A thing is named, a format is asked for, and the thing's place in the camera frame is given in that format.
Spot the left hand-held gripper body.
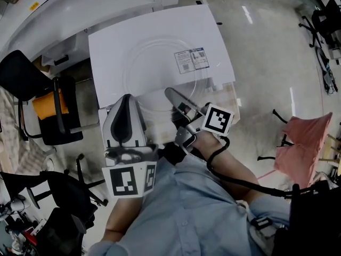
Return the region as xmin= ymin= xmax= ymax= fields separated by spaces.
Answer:
xmin=102 ymin=144 xmax=159 ymax=198

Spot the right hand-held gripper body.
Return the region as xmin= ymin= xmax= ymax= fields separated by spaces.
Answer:
xmin=174 ymin=103 xmax=235 ymax=154

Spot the clear glass round lid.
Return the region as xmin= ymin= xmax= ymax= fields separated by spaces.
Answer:
xmin=122 ymin=37 xmax=210 ymax=115

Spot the person's right forearm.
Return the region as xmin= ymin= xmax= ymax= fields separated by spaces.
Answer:
xmin=192 ymin=130 xmax=261 ymax=198

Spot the person's left forearm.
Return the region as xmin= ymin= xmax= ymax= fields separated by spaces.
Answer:
xmin=102 ymin=196 xmax=147 ymax=243

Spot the checkered cloth table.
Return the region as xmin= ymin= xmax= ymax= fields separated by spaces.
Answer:
xmin=0 ymin=85 xmax=58 ymax=175
xmin=145 ymin=81 xmax=240 ymax=145

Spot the black chair base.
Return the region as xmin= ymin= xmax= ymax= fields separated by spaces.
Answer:
xmin=257 ymin=109 xmax=295 ymax=162

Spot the black office chair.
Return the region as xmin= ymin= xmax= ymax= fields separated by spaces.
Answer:
xmin=34 ymin=206 xmax=97 ymax=256
xmin=298 ymin=0 xmax=341 ymax=48
xmin=0 ymin=153 xmax=109 ymax=215

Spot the orange seat cushion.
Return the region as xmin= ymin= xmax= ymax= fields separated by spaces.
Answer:
xmin=32 ymin=89 xmax=70 ymax=121

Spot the light blue shirt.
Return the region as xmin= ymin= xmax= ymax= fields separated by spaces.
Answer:
xmin=87 ymin=145 xmax=291 ymax=256

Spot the white microwave oven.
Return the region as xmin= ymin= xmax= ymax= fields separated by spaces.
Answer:
xmin=87 ymin=4 xmax=237 ymax=143

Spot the wooden stool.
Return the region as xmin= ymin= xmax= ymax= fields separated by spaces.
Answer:
xmin=318 ymin=133 xmax=341 ymax=177

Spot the black and teal scooter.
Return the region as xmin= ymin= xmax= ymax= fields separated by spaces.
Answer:
xmin=315 ymin=46 xmax=338 ymax=95

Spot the black equipment pack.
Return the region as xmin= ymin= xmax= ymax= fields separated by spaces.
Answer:
xmin=271 ymin=180 xmax=341 ymax=256

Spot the thick black cable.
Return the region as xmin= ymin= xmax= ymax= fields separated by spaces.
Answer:
xmin=206 ymin=136 xmax=296 ymax=198

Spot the white storage box black handle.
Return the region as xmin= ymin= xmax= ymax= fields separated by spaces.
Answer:
xmin=41 ymin=33 xmax=91 ymax=67

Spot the black metal-frame chair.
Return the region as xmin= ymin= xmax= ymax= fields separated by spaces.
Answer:
xmin=0 ymin=49 xmax=101 ymax=146

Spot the black strap buckle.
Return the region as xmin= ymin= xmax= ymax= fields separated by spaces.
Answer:
xmin=250 ymin=217 xmax=272 ymax=230

